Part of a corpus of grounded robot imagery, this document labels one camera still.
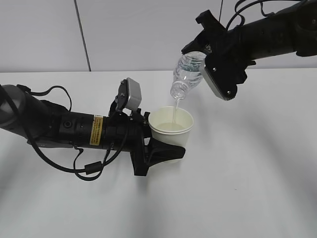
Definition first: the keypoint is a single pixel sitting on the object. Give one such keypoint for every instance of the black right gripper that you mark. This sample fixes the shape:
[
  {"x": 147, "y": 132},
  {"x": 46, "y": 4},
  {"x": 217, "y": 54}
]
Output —
[{"x": 214, "y": 38}]

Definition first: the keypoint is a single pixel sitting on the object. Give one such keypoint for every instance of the clear water bottle green label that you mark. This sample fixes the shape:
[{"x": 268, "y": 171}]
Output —
[{"x": 186, "y": 74}]

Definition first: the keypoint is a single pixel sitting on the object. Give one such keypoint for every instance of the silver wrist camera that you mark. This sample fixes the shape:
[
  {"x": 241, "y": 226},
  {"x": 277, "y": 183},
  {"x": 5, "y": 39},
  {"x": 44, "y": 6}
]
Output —
[
  {"x": 223, "y": 74},
  {"x": 129, "y": 95}
]

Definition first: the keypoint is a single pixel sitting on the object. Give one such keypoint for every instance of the white paper cup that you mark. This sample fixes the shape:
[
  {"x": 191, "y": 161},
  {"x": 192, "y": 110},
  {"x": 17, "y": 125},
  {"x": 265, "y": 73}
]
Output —
[{"x": 171, "y": 126}]

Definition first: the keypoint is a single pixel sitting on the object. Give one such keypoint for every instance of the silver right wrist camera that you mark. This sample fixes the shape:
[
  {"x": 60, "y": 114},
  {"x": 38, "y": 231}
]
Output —
[{"x": 223, "y": 74}]

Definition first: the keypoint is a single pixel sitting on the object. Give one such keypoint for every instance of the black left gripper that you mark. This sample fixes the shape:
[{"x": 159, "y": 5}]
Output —
[{"x": 126, "y": 133}]

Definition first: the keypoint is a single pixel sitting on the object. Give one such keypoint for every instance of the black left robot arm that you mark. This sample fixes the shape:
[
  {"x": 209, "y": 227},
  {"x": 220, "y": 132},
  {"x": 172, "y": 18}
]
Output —
[{"x": 45, "y": 124}]

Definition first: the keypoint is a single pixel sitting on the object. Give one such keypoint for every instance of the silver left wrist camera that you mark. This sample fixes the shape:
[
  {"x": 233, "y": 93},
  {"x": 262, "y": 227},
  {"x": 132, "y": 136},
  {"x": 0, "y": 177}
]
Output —
[{"x": 129, "y": 95}]

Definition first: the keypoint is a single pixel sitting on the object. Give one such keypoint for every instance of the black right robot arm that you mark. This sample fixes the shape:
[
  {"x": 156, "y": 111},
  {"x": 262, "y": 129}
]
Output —
[{"x": 290, "y": 30}]

